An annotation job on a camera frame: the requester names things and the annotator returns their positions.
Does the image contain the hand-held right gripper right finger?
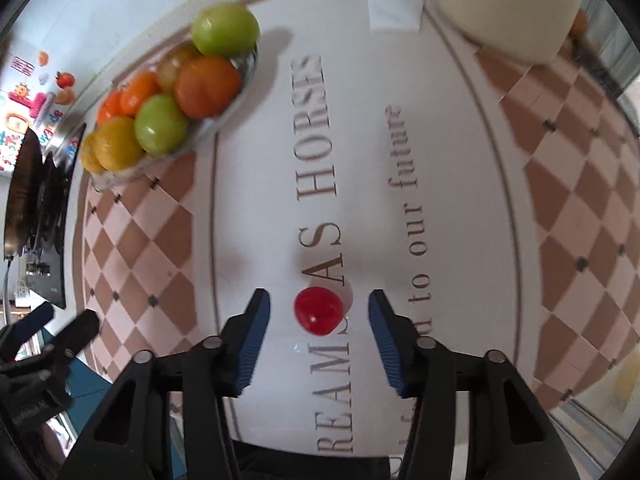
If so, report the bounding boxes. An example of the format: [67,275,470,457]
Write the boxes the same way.
[368,288,583,480]

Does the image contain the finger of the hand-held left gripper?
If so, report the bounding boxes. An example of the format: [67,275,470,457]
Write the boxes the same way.
[0,301,55,356]
[42,310,101,361]

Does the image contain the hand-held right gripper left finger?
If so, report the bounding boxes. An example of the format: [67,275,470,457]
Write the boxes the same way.
[60,287,272,480]

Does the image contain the red cherry tomato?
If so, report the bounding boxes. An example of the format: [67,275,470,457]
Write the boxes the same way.
[293,287,345,336]

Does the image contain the yellow citrus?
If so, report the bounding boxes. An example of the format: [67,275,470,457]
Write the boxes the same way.
[94,116,146,172]
[79,132,103,173]

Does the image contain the green apple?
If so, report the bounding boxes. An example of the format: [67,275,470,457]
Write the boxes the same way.
[134,94,190,157]
[191,2,262,58]

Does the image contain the floral ceramic plate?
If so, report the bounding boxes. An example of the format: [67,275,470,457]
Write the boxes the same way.
[90,40,261,193]

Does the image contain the orange tangerine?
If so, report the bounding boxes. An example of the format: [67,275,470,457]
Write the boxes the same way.
[119,71,162,117]
[96,90,123,126]

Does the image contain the red orange tomato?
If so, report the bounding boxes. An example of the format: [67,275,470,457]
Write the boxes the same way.
[174,55,243,120]

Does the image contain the brown red apple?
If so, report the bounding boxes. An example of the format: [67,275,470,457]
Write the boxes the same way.
[156,42,201,93]

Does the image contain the person's left forearm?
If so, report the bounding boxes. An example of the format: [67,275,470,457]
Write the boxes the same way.
[25,415,76,476]

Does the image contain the black gas stove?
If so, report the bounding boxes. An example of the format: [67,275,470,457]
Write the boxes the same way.
[20,155,76,311]

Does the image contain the black wok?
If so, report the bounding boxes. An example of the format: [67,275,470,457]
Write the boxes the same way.
[0,122,88,321]

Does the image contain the checkered table mat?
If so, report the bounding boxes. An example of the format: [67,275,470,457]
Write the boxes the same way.
[72,0,640,466]

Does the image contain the white tissue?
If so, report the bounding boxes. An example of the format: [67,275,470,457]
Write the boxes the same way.
[367,0,426,35]

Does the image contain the cream utensil holder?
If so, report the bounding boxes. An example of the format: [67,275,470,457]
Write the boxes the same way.
[430,0,587,65]

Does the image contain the colourful wall stickers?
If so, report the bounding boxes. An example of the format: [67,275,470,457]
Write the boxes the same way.
[0,50,76,181]

